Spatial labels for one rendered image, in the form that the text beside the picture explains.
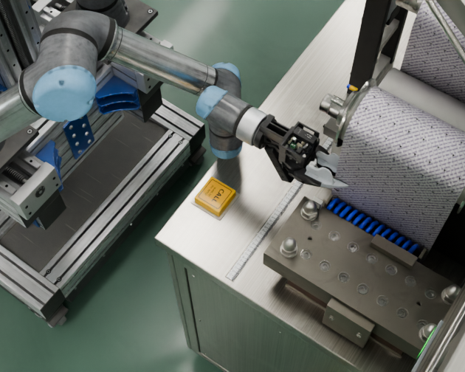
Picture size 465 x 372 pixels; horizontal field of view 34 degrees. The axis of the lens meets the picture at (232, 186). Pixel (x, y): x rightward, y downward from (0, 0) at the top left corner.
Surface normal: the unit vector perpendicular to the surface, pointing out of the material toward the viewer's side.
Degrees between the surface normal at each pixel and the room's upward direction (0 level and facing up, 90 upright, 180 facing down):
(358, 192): 90
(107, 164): 0
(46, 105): 85
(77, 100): 86
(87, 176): 0
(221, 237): 0
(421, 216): 90
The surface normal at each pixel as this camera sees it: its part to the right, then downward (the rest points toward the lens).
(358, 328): -0.57, 0.73
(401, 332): -0.01, -0.47
